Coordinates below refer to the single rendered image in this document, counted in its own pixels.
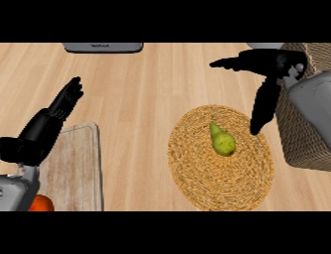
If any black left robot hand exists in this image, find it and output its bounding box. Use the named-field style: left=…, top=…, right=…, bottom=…
left=0, top=76, right=85, bottom=168

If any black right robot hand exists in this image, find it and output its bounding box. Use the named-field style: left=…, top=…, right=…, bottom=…
left=209, top=49, right=309, bottom=136

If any brown wicker basket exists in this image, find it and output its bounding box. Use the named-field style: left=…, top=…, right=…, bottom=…
left=274, top=43, right=331, bottom=174

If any green pear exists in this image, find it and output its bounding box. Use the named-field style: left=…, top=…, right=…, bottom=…
left=209, top=121, right=238, bottom=158

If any round woven straw placemat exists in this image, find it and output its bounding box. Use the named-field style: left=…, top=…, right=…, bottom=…
left=168, top=104, right=275, bottom=212

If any pale grey round object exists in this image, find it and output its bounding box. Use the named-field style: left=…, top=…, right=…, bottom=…
left=247, top=43, right=286, bottom=51

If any pale wooden cutting board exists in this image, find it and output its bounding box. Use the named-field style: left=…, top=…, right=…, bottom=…
left=38, top=121, right=105, bottom=212

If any orange fruit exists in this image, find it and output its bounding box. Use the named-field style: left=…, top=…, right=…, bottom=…
left=27, top=193, right=57, bottom=212

